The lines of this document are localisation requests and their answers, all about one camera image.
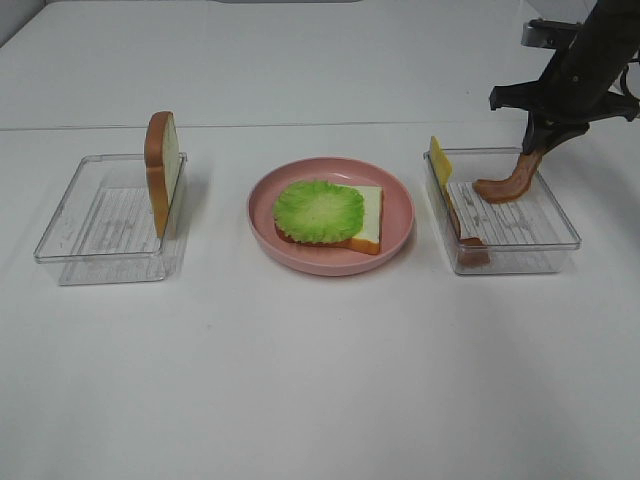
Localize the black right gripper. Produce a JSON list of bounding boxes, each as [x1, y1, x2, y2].
[[489, 30, 639, 155]]

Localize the curved bacon strip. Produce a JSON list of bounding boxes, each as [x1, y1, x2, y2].
[[472, 151, 543, 204]]

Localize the yellow cheese slice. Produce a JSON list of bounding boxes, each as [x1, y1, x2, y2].
[[428, 136, 453, 191]]

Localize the green lettuce leaf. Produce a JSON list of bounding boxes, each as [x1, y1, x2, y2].
[[272, 180, 365, 244]]

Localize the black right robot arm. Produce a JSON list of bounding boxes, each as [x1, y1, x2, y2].
[[489, 1, 639, 154]]

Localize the clear plastic fillings tray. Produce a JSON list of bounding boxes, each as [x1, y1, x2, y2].
[[424, 147, 581, 275]]

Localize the pink round plate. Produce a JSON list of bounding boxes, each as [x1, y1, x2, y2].
[[247, 157, 415, 276]]

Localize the upright bread slice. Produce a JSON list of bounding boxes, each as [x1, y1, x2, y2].
[[144, 111, 181, 238]]

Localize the clear plastic bread tray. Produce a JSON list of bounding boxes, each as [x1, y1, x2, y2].
[[34, 152, 189, 286]]

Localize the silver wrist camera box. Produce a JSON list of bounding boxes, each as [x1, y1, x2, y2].
[[521, 18, 582, 50]]

